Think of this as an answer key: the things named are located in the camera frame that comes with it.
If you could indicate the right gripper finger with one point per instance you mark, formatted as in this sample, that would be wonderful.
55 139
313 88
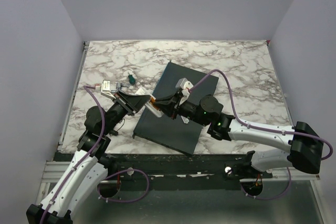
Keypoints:
168 108
171 98

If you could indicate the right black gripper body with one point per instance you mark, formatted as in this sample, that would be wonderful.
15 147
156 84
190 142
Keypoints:
182 110

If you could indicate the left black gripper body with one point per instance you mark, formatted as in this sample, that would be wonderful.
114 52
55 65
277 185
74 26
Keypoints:
121 101

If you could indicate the white remote control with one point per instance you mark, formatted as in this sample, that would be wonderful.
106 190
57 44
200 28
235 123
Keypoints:
144 91

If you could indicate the orange battery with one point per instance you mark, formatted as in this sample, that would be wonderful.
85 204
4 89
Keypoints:
152 101

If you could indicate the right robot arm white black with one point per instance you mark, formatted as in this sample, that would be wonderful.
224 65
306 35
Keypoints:
296 146

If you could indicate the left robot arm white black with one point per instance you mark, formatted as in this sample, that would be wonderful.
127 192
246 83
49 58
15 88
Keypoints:
89 165

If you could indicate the chrome metal fitting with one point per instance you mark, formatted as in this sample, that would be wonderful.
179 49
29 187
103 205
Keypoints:
120 85

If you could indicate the dark flat metal box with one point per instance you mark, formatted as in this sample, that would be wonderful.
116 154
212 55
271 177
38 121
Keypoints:
174 134

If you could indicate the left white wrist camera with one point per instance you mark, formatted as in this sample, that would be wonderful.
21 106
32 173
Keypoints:
106 89

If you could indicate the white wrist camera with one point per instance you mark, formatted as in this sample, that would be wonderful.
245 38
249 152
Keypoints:
106 89
185 87

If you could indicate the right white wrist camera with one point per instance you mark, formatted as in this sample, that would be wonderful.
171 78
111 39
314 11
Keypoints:
185 87

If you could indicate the green handled screwdriver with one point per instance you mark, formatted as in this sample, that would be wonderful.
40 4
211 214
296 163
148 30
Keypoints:
132 80

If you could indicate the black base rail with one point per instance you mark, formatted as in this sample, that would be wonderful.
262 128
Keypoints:
181 172

